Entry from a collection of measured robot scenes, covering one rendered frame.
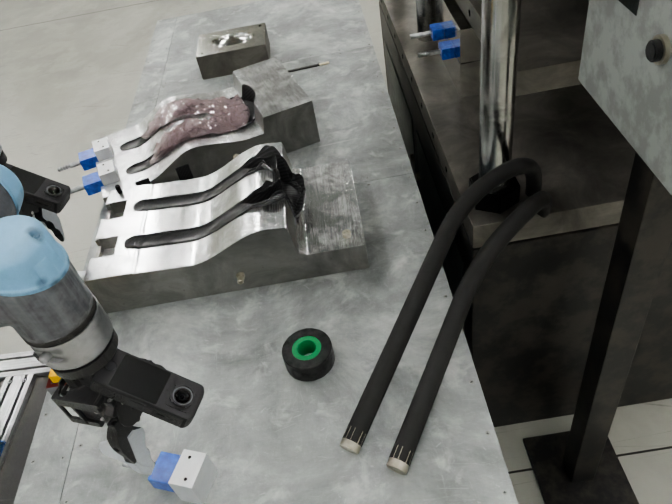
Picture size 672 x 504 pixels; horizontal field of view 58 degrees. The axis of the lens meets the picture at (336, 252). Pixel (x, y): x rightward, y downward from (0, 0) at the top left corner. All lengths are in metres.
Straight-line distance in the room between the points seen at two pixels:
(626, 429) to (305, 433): 1.15
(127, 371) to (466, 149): 0.93
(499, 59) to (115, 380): 0.74
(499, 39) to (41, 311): 0.76
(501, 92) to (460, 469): 0.60
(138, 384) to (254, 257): 0.44
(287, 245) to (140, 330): 0.31
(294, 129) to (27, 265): 0.92
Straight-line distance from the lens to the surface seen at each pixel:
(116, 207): 1.30
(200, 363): 1.04
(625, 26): 0.90
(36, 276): 0.58
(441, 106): 1.54
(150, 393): 0.68
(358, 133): 1.45
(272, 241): 1.04
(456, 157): 1.36
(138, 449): 0.77
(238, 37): 1.90
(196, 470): 0.88
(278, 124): 1.38
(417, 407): 0.87
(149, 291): 1.14
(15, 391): 2.03
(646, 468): 1.83
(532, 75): 1.15
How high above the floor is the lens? 1.59
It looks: 44 degrees down
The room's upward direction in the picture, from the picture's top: 12 degrees counter-clockwise
